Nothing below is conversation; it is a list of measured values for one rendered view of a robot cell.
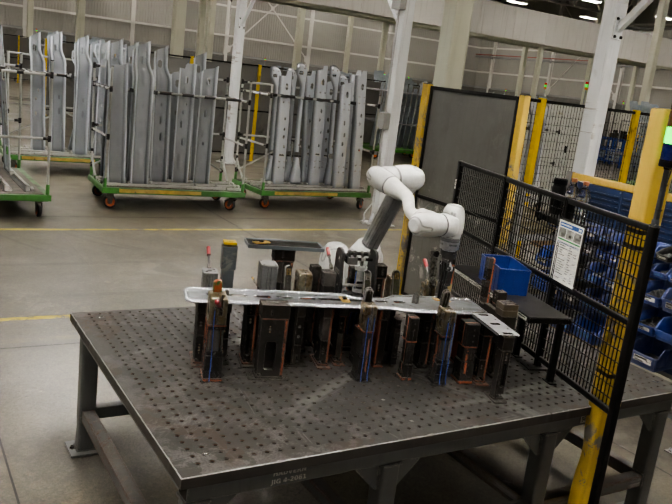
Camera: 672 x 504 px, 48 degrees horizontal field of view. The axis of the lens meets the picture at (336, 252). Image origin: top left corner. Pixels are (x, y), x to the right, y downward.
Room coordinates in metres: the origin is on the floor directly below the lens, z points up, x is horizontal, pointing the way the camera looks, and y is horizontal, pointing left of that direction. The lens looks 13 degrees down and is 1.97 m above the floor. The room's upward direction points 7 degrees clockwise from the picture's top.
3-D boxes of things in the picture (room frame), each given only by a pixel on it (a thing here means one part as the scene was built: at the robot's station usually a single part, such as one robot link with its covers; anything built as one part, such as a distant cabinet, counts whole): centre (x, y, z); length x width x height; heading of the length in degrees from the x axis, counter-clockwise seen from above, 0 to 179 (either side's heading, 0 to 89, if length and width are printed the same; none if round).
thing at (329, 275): (3.45, 0.02, 0.89); 0.13 x 0.11 x 0.38; 16
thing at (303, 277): (3.37, 0.13, 0.89); 0.13 x 0.11 x 0.38; 16
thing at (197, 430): (3.48, -0.27, 0.68); 2.56 x 1.61 x 0.04; 122
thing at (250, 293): (3.26, -0.05, 1.00); 1.38 x 0.22 x 0.02; 106
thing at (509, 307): (3.35, -0.81, 0.88); 0.08 x 0.08 x 0.36; 16
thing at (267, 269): (3.34, 0.30, 0.90); 0.13 x 0.10 x 0.41; 16
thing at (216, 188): (10.16, 2.40, 0.88); 1.91 x 1.00 x 1.76; 119
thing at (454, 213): (3.39, -0.50, 1.40); 0.13 x 0.11 x 0.16; 127
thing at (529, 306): (3.71, -0.87, 1.01); 0.90 x 0.22 x 0.03; 16
